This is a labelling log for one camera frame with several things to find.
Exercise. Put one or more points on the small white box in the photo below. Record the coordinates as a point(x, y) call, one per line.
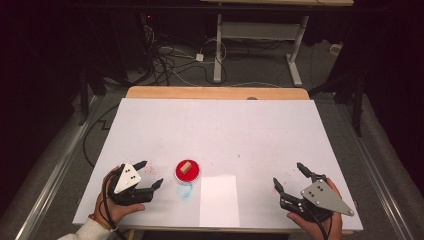
point(335, 49)

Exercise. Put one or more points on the person's left hand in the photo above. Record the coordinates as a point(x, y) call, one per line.
point(110, 208)

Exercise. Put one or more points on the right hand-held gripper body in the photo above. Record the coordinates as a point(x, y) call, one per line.
point(321, 196)

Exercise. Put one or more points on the large white board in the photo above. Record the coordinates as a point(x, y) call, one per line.
point(216, 133)

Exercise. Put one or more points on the person's right hand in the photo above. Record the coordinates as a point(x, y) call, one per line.
point(316, 230)

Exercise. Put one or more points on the metal floor rail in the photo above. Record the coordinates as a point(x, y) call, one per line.
point(56, 173)
point(376, 173)

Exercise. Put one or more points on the wooden table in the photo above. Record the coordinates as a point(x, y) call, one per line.
point(216, 92)

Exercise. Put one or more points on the small white power adapter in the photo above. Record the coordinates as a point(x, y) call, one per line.
point(199, 57)

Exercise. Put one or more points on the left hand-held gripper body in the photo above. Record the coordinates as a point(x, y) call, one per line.
point(127, 180)

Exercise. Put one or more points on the white paper sheet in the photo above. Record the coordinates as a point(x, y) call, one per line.
point(219, 203)

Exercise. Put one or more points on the small wooden stamp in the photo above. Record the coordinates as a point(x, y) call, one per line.
point(185, 167)

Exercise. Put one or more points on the black metal stand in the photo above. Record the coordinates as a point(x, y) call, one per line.
point(358, 106)
point(84, 100)

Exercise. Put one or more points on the round red ink pad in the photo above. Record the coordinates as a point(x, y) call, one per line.
point(194, 175)

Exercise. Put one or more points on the white frame desk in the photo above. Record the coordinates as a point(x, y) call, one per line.
point(218, 50)

